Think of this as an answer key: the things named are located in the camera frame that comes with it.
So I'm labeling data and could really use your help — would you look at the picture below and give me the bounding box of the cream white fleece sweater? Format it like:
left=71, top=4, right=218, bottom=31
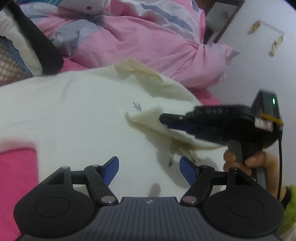
left=0, top=58, right=232, bottom=197

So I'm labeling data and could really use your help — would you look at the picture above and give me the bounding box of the stack of folded clothes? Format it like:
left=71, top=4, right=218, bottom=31
left=1, top=7, right=43, bottom=86

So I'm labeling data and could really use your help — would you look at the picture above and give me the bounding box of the person's right hand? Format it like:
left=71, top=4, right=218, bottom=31
left=223, top=150, right=280, bottom=198

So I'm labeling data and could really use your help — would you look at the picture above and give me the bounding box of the right green fuzzy sleeve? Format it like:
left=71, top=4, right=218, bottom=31
left=277, top=185, right=295, bottom=240

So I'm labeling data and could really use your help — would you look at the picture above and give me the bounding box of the pink floral bed blanket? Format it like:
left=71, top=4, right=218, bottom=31
left=0, top=56, right=223, bottom=241

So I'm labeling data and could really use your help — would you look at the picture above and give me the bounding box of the pink patterned duvet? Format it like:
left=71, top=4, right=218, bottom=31
left=18, top=1, right=238, bottom=89

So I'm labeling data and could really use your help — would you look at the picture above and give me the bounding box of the black folded garment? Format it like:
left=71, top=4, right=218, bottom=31
left=1, top=1, right=64, bottom=75

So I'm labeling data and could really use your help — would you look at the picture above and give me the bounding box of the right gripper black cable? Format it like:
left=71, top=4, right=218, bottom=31
left=276, top=131, right=284, bottom=201

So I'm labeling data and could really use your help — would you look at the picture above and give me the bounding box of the dark wooden door frame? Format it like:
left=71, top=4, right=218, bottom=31
left=196, top=0, right=245, bottom=44

